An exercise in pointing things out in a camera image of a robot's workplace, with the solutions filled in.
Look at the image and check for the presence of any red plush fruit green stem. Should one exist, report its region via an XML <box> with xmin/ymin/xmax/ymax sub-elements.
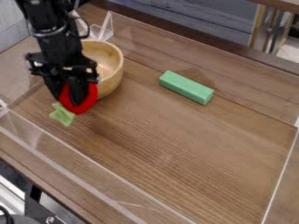
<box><xmin>50</xmin><ymin>83</ymin><xmax>99</xmax><ymax>127</ymax></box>

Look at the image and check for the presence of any green rectangular block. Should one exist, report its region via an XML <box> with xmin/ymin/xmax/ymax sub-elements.
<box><xmin>159</xmin><ymin>71</ymin><xmax>214</xmax><ymax>105</ymax></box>

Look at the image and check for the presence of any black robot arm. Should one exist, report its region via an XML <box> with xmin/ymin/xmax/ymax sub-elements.
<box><xmin>15</xmin><ymin>0</ymin><xmax>99</xmax><ymax>106</ymax></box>

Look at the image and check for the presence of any clear acrylic corner bracket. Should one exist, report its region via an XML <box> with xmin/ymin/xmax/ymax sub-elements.
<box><xmin>71</xmin><ymin>10</ymin><xmax>114</xmax><ymax>41</ymax></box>

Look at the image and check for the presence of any gold metal chair frame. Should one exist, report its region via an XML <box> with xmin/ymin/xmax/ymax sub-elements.
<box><xmin>250</xmin><ymin>5</ymin><xmax>296</xmax><ymax>55</ymax></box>

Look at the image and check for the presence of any black table leg bracket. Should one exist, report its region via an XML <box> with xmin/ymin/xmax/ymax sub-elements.
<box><xmin>25</xmin><ymin>185</ymin><xmax>66</xmax><ymax>224</ymax></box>

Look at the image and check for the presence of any light wooden bowl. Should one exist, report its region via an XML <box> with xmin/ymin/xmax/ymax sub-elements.
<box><xmin>82</xmin><ymin>40</ymin><xmax>125</xmax><ymax>99</ymax></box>

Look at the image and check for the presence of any black cable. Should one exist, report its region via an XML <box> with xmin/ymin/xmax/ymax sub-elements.
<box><xmin>0</xmin><ymin>205</ymin><xmax>15</xmax><ymax>224</ymax></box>

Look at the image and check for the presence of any clear acrylic front barrier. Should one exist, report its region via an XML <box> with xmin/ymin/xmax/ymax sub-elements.
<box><xmin>0</xmin><ymin>105</ymin><xmax>195</xmax><ymax>224</ymax></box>

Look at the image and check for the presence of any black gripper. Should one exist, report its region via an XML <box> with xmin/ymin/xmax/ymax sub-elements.
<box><xmin>26</xmin><ymin>25</ymin><xmax>99</xmax><ymax>106</ymax></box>

